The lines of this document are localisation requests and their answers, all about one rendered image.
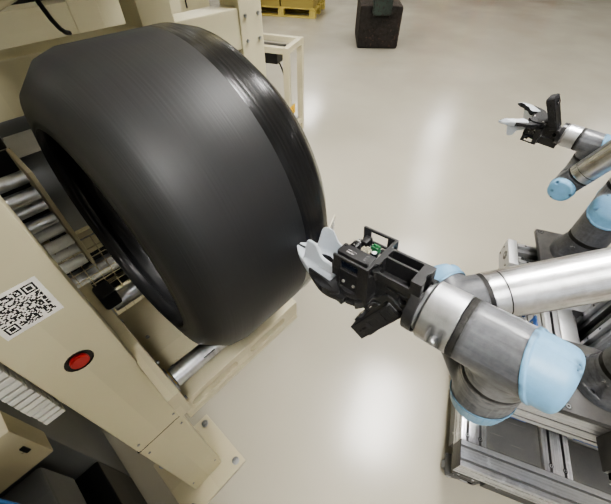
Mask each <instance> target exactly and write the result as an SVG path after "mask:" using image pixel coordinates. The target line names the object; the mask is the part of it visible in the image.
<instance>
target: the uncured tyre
mask: <svg viewBox="0 0 611 504"><path fill-rule="evenodd" d="M19 99H20V104H21V107H22V110H23V113H24V115H25V117H26V120H27V122H28V124H29V126H30V128H31V130H32V132H33V134H34V136H35V138H36V140H37V142H38V144H39V146H40V148H41V150H42V152H43V154H44V156H45V158H46V160H47V162H48V164H49V165H50V167H51V169H52V171H53V172H54V174H55V176H56V177H57V179H58V181H59V182H60V184H61V185H62V187H63V189H64V190H65V192H66V193H67V195H68V196H69V198H70V199H71V201H72V202H73V204H74V205H75V207H76V208H77V210H78V211H79V213H80V214H81V216H82V217H83V219H84V220H85V221H86V223H87V224H88V226H89V227H90V228H91V230H92V231H93V233H94V234H95V235H96V237H97V238H98V239H99V241H100V242H101V243H102V245H103V246H104V247H105V249H106V250H107V251H108V253H109V254H110V255H111V257H112V258H113V259H114V260H115V262H116V263H117V264H118V265H119V267H120V268H121V269H122V270H123V272H124V273H125V274H126V275H127V277H128V278H129V279H130V280H131V281H132V283H133V284H134V285H135V286H136V287H137V288H138V290H139V291H140V292H141V293H142V294H143V295H144V296H145V298H146V299H147V300H148V301H149V302H150V303H151V304H152V305H153V306H154V307H155V308H156V309H157V310H158V311H159V312H160V313H161V314H162V315H163V316H164V317H165V318H166V319H167V320H168V321H169V322H171V323H172V324H173V325H174V326H175V327H176V328H177V329H178V330H179V331H181V332H182V333H183V334H184V335H185V336H186V337H188V338H189V339H190V340H192V341H193V342H195V343H197V344H199V345H222V346H229V345H232V344H234V343H236V342H238V341H240V340H242V339H244V338H246V337H248V336H249V335H250V334H251V333H253V332H254V331H255V330H256V329H257V328H258V327H259V326H261V325H262V324H263V323H264V322H265V321H266V320H267V319H268V318H270V317H271V316H272V315H273V314H274V313H275V312H276V311H277V310H279V309H280V308H281V307H282V306H283V305H284V304H285V303H287V302H288V301H289V300H290V299H291V298H292V297H293V296H294V295H296V294H297V293H298V292H299V291H300V290H301V289H302V288H303V287H305V286H306V285H307V284H308V283H309V282H310V281H311V277H310V276H309V273H308V272H307V270H306V269H305V267H304V265H303V263H302V262H301V260H300V258H299V255H298V251H297V245H298V244H300V243H301V242H307V240H309V239H310V240H313V241H314V242H315V243H318V241H319V238H320V235H321V231H322V229H323V228H324V227H328V224H327V211H326V200H325V193H324V187H323V182H322V178H321V174H320V171H319V168H318V165H317V162H316V159H315V156H314V153H313V151H312V148H311V146H310V144H309V142H308V139H307V137H306V135H305V133H304V131H303V129H302V127H301V125H300V124H299V122H298V120H297V118H296V117H295V115H294V113H293V112H292V110H291V109H290V107H289V106H288V104H287V103H286V101H285V100H284V98H283V97H282V96H281V94H280V93H279V92H278V90H277V89H276V88H275V87H274V86H273V84H272V83H271V82H270V81H269V80H268V79H267V78H266V77H265V76H264V75H263V74H262V73H261V72H260V71H259V70H258V69H257V68H256V67H255V66H254V65H253V64H252V63H251V62H250V61H249V60H248V59H247V58H246V57H245V56H244V55H243V54H241V53H240V52H239V51H238V50H237V49H236V48H235V47H233V46H232V45H231V44H229V43H228V42H227V41H225V40H224V39H222V38H221V37H219V36H218V35H216V34H214V33H212V32H210V31H208V30H206V29H203V28H200V27H197V26H193V25H186V24H179V23H172V22H162V23H157V24H152V25H148V26H143V27H139V28H134V29H129V30H125V31H120V32H115V33H111V34H106V35H102V36H97V37H92V38H88V39H83V40H79V41H74V42H69V43H65V44H60V45H56V46H53V47H51V48H50V49H48V50H46V51H45V52H43V53H42V54H40V55H38V56H37V57H35V58H34V59H33V60H32V61H31V63H30V66H29V69H28V72H27V74H26V77H25V80H24V83H23V85H22V88H21V91H20V94H19Z"/></svg>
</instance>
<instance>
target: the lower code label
mask: <svg viewBox="0 0 611 504"><path fill-rule="evenodd" d="M62 308H64V307H63V306H62V304H61V303H60V302H59V301H58V300H57V299H56V298H55V297H54V296H53V295H52V294H51V293H50V292H49V291H48V290H47V289H46V288H45V287H44V286H43V285H42V283H41V282H40V281H39V280H38V279H37V278H36V277H35V276H33V277H31V278H29V279H27V280H26V281H24V282H22V283H20V284H18V285H16V286H14V287H12V288H11V289H9V290H7V291H5V292H3V293H1V294H0V336H1V337H3V338H4V339H6V340H7V341H9V340H11V339H13V338H14V337H16V336H18V335H19V334H21V333H22V332H24V331H26V330H27V329H29V328H31V327H32V326H34V325H36V324H37V323H39V322H41V321H42V320H44V319H46V318H47V317H49V316H51V315H52V314H54V313H56V312H57V311H59V310H61V309H62Z"/></svg>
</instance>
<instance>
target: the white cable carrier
mask: <svg viewBox="0 0 611 504"><path fill-rule="evenodd" d="M0 400H1V401H2V402H4V403H7V404H8V405H10V406H12V407H14V408H15V409H17V410H20V412H22V413H24V414H26V415H28V416H29V417H31V416H32V417H33V418H35V419H37V420H38V421H40V422H42V423H43V424H45V425H48V424H49V423H50V422H52V421H53V420H54V419H56V418H57V417H58V416H60V415H61V414H62V413H64V412H65V408H64V407H63V405H62V403H61V401H59V400H58V399H56V398H54V397H53V396H51V395H50V394H48V393H47V392H45V391H44V390H42V389H41V388H39V387H37V386H36V385H34V384H33V383H31V382H30V381H28V380H27V379H25V378H24V377H22V376H21V375H19V374H17V373H16V372H14V371H13V370H11V369H10V368H8V367H7V366H5V365H4V364H2V363H1V362H0Z"/></svg>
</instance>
